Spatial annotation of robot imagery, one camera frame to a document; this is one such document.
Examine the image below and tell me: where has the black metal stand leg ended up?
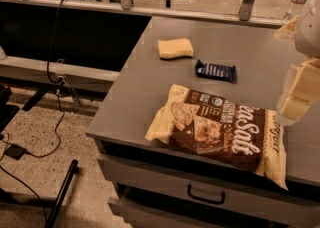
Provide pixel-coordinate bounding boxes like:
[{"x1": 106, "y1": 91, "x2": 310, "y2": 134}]
[{"x1": 44, "y1": 159, "x2": 78, "y2": 228}]

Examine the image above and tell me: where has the black power adapter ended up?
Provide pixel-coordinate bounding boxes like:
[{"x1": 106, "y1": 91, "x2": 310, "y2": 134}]
[{"x1": 4, "y1": 144, "x2": 26, "y2": 160}]

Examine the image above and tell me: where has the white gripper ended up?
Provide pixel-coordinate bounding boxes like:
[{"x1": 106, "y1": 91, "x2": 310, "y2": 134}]
[{"x1": 275, "y1": 0, "x2": 320, "y2": 126}]

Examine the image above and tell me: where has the grey lower drawer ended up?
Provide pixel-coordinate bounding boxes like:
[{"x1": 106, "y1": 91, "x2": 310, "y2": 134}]
[{"x1": 108, "y1": 185, "x2": 234, "y2": 228}]

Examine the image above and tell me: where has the brown sea salt chips bag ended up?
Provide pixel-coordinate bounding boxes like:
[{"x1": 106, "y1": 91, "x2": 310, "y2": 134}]
[{"x1": 145, "y1": 84, "x2": 286, "y2": 188}]

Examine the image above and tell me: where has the yellow sponge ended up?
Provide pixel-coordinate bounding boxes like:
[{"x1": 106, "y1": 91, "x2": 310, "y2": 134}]
[{"x1": 158, "y1": 38, "x2": 194, "y2": 59}]

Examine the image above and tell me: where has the dark blue rxbar wrapper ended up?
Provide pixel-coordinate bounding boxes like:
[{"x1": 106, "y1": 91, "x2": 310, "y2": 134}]
[{"x1": 195, "y1": 60, "x2": 237, "y2": 83}]

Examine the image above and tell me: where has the grey drawer with black handle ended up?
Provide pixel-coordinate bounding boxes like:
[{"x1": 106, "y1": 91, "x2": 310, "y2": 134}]
[{"x1": 98, "y1": 155, "x2": 320, "y2": 228}]

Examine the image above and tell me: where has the black cable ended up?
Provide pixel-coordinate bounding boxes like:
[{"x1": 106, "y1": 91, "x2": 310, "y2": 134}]
[{"x1": 0, "y1": 0, "x2": 68, "y2": 223}]

